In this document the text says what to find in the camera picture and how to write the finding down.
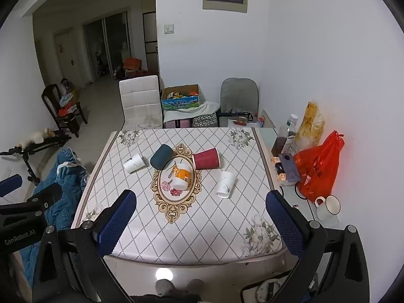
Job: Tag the dark red cup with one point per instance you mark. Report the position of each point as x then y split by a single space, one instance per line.
206 159

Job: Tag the white wall switch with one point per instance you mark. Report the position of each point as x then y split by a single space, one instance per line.
169 28

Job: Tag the sliding glass door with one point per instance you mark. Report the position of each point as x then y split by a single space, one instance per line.
107 47

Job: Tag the blue quilted blanket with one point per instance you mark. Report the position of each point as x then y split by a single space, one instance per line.
66 180

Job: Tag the white floral print cup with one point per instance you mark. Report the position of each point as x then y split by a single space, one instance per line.
226 184

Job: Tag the pink box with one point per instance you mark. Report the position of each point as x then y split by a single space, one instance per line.
172 123

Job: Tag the yellow snack bag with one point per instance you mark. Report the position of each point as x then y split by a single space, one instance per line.
311 123

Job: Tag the brown bottle with white cap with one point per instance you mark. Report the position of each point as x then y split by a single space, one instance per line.
282 140

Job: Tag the cardboard box with blue print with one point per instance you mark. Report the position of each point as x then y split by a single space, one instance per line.
180 102

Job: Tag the wooden door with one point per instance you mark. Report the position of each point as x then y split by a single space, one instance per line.
66 56

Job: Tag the orange box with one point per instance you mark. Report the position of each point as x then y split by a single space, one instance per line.
132 64

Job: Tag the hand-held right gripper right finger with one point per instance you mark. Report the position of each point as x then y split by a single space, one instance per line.
284 224

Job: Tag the grey padded chair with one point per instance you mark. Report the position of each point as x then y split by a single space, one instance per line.
238 96

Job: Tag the black metal stand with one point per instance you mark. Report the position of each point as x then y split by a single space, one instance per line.
28 161

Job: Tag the grey slipper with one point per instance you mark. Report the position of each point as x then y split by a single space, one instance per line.
195 287
164 287

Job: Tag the white enamel mug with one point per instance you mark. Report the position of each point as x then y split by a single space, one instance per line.
329 208

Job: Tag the diamond pattern floral tablecloth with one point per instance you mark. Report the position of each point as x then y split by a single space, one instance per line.
221 227

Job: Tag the black and white patterned bag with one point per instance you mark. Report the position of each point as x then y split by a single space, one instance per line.
204 120

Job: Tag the orange and white cup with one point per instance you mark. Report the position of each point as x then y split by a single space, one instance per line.
181 178

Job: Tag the white padded chair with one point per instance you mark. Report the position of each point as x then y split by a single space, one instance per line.
140 101

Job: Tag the clothes pile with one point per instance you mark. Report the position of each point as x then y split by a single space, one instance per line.
67 102

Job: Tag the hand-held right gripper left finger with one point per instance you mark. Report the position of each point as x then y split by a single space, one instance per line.
116 221

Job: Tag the cream plush toy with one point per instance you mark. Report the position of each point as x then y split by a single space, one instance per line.
34 137

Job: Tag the dark wooden chair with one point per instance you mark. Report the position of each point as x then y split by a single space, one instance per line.
52 96

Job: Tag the floor scale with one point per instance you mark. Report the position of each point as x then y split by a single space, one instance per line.
268 290

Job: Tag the plain white paper cup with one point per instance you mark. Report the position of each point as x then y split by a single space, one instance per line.
135 163

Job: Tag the dark teal cup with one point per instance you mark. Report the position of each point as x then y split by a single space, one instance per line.
161 156

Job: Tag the white cloth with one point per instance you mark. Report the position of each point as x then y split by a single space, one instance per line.
205 109

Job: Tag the orange plastic bag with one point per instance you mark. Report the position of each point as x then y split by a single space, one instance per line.
317 167

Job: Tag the smartphone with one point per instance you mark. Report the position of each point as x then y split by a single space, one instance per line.
290 168

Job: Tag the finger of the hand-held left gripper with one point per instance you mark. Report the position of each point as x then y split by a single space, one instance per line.
9 184
47 192

